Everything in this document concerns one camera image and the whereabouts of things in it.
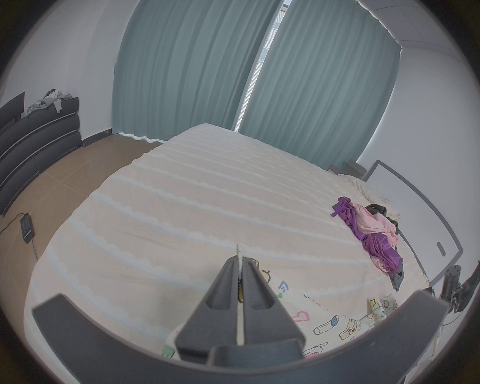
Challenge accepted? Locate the pale pink pillow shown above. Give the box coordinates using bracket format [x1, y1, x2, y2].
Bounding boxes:
[345, 174, 400, 222]

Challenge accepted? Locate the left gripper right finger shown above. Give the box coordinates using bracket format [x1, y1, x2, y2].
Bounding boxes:
[241, 257, 307, 346]

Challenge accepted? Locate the black garment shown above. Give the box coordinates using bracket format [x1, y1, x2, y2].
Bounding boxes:
[365, 203, 399, 226]

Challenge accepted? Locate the bed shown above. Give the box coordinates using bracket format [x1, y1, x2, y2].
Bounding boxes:
[23, 123, 464, 376]

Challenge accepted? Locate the blue-green curtain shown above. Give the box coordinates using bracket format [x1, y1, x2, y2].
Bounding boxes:
[112, 0, 283, 142]
[239, 0, 403, 170]

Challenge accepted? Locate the purple satin garment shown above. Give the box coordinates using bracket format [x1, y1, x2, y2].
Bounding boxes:
[331, 196, 404, 275]

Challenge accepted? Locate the window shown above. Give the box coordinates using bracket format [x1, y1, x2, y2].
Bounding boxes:
[233, 0, 294, 133]

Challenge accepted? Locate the dark grey garment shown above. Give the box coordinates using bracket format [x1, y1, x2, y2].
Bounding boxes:
[388, 262, 406, 292]

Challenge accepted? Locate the black cable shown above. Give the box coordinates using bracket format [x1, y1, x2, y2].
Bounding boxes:
[0, 213, 39, 262]

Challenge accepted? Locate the black power adapter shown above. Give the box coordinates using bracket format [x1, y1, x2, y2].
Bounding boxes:
[20, 212, 37, 245]

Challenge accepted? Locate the pink garment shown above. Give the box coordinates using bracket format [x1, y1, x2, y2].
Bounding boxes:
[353, 203, 400, 273]

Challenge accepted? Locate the white printed pyjama top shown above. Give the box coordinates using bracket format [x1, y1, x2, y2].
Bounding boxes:
[161, 244, 399, 360]

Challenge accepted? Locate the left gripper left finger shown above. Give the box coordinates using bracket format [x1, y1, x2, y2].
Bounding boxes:
[175, 256, 241, 364]

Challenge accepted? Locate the grey bedside table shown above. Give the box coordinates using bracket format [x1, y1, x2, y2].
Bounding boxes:
[328, 160, 368, 181]

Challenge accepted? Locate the black padded furniture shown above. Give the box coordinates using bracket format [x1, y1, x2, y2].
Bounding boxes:
[0, 96, 83, 219]

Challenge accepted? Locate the crumpled grey cloth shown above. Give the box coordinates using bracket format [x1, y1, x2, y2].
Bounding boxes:
[26, 88, 73, 115]

